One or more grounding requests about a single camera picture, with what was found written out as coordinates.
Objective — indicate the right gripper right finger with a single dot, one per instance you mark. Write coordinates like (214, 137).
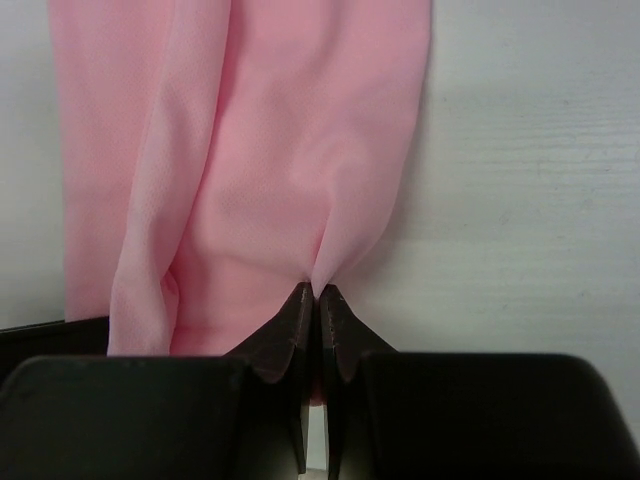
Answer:
(346, 341)

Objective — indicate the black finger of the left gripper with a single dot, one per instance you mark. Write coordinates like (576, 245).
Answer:
(82, 337)

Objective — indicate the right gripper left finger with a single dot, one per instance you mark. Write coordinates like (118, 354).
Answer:
(271, 427)

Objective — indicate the pink t shirt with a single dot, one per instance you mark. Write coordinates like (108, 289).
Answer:
(217, 153)

